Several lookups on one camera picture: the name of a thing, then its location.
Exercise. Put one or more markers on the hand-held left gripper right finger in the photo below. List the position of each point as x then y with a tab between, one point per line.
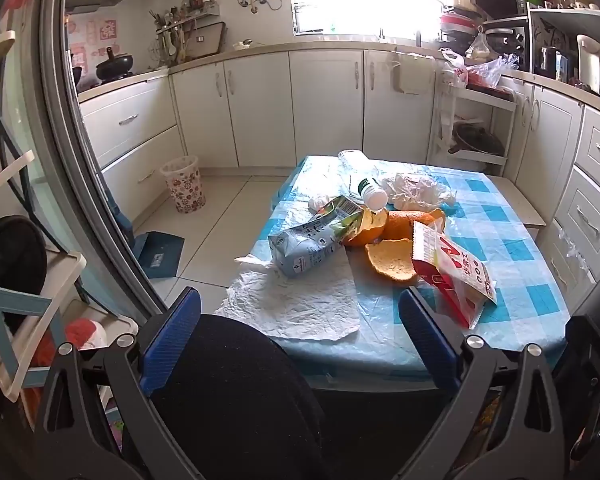
430	340

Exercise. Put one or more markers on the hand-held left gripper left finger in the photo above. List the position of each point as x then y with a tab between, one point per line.
172	340

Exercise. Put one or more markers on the orange peel pale inside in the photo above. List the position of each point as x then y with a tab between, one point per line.
387	260

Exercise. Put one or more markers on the white paper towel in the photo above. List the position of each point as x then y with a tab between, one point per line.
290	305

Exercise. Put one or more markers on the pale blue drink carton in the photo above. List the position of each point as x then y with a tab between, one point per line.
305	245

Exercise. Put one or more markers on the red and white snack packet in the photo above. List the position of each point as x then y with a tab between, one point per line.
450	280

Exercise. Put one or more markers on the blue dustpan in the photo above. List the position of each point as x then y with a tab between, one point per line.
157	255

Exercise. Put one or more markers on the red and white cloth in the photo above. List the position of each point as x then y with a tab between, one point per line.
82	335

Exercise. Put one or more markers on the blue checked tablecloth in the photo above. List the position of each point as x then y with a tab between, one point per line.
505	260

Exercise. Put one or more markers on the crumpled white plastic bag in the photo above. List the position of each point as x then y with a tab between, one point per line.
410	190

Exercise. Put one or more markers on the white and blue storage rack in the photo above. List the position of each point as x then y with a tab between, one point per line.
24	295

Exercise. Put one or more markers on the floral waste basket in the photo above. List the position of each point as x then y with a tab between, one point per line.
182	185

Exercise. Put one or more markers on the white wooden stool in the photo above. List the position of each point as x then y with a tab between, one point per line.
520	200

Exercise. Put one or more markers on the black round object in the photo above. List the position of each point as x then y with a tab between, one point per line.
17	255

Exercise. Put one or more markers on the small crumpled white tissue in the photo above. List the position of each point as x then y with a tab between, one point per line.
316	203

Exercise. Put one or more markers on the clear plastic bottle white cap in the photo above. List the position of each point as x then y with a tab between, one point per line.
360	175

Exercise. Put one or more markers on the white shelf rack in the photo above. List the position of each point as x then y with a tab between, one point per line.
480	158

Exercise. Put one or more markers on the black pan with glass lid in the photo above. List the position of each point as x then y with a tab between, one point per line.
477	140

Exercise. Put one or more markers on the white drawer cabinet under stove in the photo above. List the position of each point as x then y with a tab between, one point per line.
129	125

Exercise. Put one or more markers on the white cabinets under window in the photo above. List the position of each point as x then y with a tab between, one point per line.
325	105

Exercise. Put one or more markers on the white and red plastic bag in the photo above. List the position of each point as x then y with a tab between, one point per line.
455	67

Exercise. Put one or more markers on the clear plastic bag red contents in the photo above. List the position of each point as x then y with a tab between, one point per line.
492	70

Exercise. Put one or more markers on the black wok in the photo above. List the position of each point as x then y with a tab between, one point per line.
114	65

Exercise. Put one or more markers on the white electric kettle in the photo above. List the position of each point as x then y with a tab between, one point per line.
592	62

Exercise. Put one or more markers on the wood framed tray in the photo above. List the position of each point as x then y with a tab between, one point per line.
204	40

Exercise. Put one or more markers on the hanging kitchen utensil rack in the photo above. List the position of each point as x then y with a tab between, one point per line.
169	35

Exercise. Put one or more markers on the black countertop oven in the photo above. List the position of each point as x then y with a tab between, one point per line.
505	37

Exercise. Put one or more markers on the stack of cookware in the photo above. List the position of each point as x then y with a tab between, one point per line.
460	20

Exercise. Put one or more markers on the white countertop shelf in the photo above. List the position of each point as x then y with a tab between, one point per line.
565	15

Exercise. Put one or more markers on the metal sliding door frame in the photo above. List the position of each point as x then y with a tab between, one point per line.
74	135

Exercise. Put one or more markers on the pink wall stickers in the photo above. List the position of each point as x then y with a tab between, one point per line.
97	35

